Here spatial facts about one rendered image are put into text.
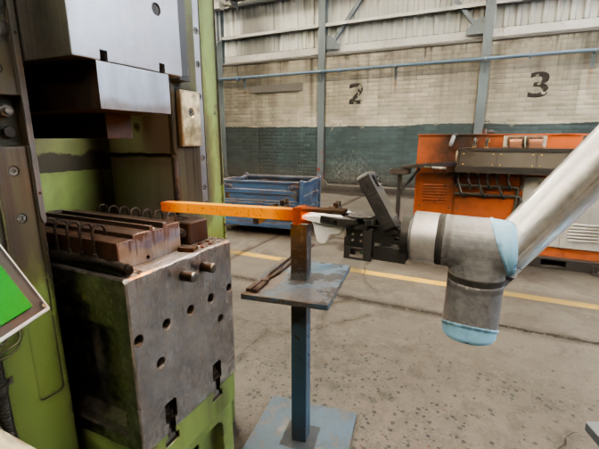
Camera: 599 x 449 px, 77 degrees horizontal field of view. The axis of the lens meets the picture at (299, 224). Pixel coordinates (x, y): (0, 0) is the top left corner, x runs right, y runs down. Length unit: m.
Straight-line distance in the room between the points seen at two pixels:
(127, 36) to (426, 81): 7.62
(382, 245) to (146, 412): 0.69
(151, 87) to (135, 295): 0.48
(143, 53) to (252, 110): 8.76
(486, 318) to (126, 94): 0.84
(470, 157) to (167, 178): 3.20
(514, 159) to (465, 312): 3.38
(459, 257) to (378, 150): 7.83
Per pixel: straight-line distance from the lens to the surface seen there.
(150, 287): 0.95
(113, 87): 0.94
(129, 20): 1.00
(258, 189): 4.80
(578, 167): 0.80
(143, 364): 1.00
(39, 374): 1.10
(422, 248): 0.67
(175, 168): 1.26
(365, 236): 0.70
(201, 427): 1.29
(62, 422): 1.19
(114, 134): 1.06
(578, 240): 4.34
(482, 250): 0.66
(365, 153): 8.54
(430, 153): 4.21
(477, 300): 0.69
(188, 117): 1.28
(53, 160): 1.41
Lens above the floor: 1.21
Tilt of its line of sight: 13 degrees down
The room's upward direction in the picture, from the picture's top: straight up
